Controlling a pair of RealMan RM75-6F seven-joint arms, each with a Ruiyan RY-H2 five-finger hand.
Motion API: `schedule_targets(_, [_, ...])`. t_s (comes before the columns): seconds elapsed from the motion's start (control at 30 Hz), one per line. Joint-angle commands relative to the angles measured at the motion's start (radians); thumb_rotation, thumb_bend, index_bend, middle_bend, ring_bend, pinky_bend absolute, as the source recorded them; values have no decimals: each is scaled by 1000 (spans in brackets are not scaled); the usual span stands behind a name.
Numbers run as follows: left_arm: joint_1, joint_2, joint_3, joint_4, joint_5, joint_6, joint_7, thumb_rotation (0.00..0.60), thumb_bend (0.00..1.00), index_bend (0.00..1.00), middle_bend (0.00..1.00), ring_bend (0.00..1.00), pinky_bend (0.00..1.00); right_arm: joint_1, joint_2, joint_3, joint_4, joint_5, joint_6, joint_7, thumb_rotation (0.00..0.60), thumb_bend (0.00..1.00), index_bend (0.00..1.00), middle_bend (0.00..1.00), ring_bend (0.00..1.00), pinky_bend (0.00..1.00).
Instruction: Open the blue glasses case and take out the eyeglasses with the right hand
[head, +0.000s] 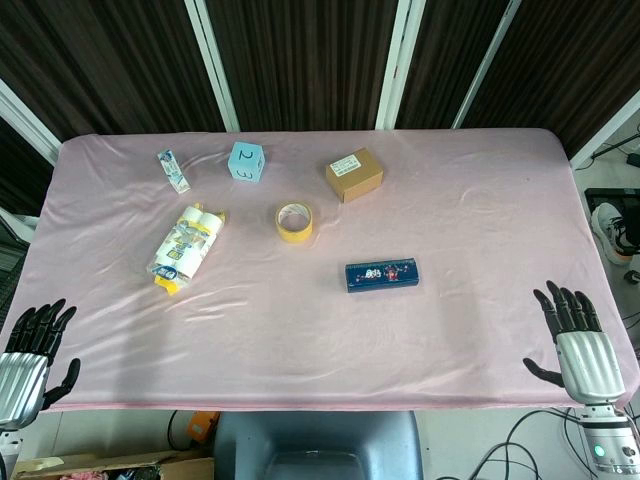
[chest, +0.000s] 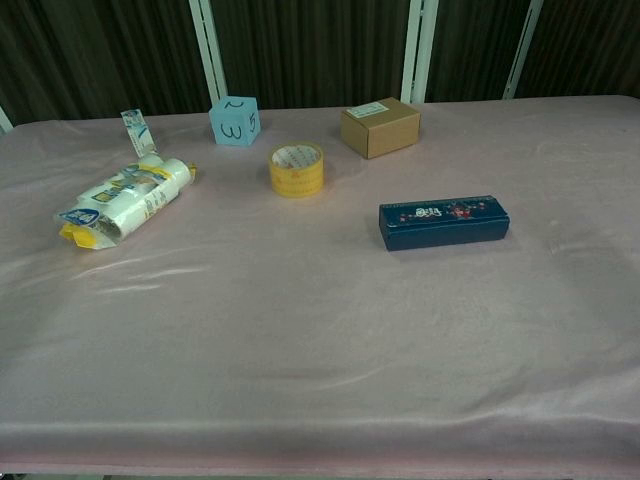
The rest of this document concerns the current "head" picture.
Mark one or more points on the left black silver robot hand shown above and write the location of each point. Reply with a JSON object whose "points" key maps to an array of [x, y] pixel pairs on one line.
{"points": [[22, 380]]}

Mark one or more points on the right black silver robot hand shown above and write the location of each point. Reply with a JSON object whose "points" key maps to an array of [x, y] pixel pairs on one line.
{"points": [[590, 367]]}

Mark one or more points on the blue glasses case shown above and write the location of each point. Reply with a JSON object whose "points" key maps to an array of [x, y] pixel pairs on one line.
{"points": [[382, 276]]}

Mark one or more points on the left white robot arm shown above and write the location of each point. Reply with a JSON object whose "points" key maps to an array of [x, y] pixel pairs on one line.
{"points": [[9, 440]]}

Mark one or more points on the open cardboard box with clutter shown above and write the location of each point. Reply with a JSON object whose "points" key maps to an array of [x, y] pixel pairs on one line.
{"points": [[100, 467]]}

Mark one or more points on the white sneaker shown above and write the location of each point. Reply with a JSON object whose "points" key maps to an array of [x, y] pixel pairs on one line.
{"points": [[607, 227]]}

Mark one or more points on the black floor device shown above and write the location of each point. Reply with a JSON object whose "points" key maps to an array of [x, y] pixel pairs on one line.
{"points": [[612, 196]]}

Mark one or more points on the orange device under table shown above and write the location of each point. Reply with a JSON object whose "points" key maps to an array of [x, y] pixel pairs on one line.
{"points": [[200, 427]]}

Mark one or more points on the pink tablecloth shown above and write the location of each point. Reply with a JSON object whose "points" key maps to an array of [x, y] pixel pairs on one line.
{"points": [[450, 225]]}

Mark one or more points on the white rolls plastic pack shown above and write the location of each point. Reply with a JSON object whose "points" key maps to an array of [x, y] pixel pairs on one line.
{"points": [[185, 247]]}

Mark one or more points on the small blue white carton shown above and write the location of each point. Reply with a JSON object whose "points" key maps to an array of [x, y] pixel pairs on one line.
{"points": [[173, 172]]}

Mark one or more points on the grey blue moulded housing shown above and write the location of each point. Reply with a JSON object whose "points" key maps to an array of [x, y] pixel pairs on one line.
{"points": [[320, 435]]}

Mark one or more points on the brown cardboard box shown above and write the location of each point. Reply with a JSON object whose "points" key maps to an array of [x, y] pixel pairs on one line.
{"points": [[352, 177]]}

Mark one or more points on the yellow tape roll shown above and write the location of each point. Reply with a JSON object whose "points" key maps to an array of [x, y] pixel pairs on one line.
{"points": [[295, 234]]}

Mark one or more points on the light blue numbered foam cube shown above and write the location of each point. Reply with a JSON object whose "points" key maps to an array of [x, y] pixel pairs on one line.
{"points": [[245, 162]]}

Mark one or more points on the white partition frame post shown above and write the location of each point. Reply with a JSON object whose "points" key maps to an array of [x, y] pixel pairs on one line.
{"points": [[212, 65], [607, 127], [400, 65], [485, 65], [30, 125]]}

